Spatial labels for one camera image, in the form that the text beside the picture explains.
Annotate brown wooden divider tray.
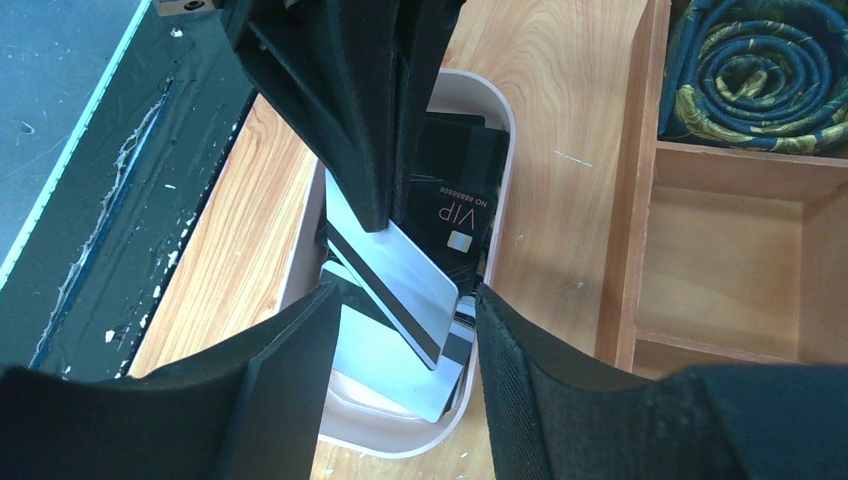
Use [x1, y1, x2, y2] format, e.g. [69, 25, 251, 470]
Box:
[595, 1, 847, 377]

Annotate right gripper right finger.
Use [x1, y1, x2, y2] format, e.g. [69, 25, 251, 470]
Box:
[476, 285, 847, 479]

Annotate pink oval tray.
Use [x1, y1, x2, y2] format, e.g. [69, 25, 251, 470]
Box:
[283, 68, 515, 459]

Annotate white card black stripe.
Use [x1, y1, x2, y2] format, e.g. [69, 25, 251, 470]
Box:
[324, 171, 459, 370]

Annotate black flower cup front left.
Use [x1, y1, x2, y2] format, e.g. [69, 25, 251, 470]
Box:
[658, 1, 847, 155]

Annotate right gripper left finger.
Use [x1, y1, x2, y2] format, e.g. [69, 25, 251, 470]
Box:
[1, 283, 341, 479]

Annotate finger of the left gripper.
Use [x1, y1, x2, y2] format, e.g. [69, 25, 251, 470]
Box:
[222, 1, 399, 232]
[391, 0, 465, 223]

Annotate white card in tray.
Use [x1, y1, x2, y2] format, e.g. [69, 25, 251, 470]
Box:
[320, 259, 475, 423]

